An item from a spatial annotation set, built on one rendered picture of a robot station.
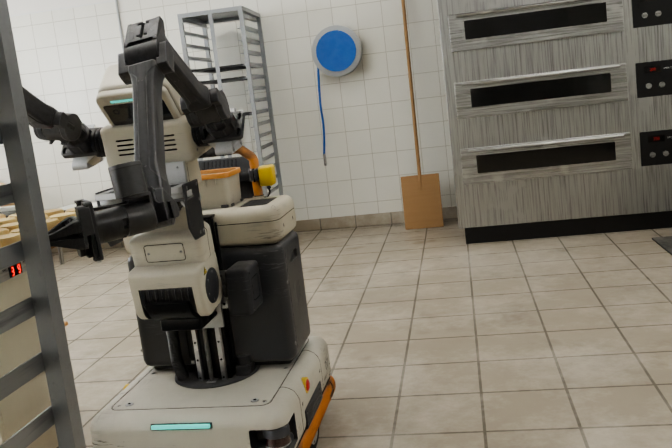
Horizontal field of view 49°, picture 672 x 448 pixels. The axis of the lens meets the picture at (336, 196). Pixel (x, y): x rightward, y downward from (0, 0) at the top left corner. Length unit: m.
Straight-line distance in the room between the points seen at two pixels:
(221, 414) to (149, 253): 0.51
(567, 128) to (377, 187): 1.77
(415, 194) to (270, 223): 3.55
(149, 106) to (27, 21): 5.52
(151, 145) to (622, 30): 3.97
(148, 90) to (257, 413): 1.04
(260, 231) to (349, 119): 3.79
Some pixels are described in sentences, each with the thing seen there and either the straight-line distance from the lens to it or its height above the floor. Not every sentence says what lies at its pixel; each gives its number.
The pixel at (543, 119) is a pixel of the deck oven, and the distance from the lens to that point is 5.01.
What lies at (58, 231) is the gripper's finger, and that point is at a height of 0.97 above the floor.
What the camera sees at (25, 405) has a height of 0.29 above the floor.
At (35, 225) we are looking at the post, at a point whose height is 1.00.
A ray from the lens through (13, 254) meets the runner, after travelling 1.21.
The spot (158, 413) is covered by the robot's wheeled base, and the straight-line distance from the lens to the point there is 2.30.
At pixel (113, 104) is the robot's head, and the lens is 2.10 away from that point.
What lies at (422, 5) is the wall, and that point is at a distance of 6.01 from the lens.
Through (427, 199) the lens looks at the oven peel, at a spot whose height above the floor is 0.22.
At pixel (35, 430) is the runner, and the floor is 0.69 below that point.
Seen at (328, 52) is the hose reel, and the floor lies 1.45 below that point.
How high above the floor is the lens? 1.15
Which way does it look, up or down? 8 degrees down
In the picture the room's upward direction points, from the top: 7 degrees counter-clockwise
